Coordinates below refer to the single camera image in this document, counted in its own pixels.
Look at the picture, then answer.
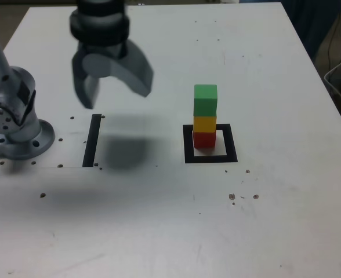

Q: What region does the black tape strip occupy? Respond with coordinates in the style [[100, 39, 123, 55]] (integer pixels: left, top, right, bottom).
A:
[[82, 114, 102, 168]]

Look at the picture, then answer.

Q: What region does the yellow cube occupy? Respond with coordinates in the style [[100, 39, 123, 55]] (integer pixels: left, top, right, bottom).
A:
[[193, 115, 217, 134]]

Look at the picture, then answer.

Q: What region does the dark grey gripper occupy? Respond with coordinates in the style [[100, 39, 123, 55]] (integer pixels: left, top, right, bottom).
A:
[[71, 38, 155, 110]]

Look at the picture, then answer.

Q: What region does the red cube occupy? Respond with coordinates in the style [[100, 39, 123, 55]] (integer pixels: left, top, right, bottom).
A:
[[193, 130, 217, 149]]

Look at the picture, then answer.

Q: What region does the white cable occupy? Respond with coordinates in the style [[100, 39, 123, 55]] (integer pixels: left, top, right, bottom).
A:
[[323, 48, 341, 108]]

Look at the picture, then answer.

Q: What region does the black tape square outline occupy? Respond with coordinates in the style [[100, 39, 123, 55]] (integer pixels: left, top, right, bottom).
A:
[[182, 123, 238, 164]]

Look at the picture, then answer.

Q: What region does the green cube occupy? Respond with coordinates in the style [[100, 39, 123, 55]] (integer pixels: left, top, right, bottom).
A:
[[193, 84, 219, 118]]

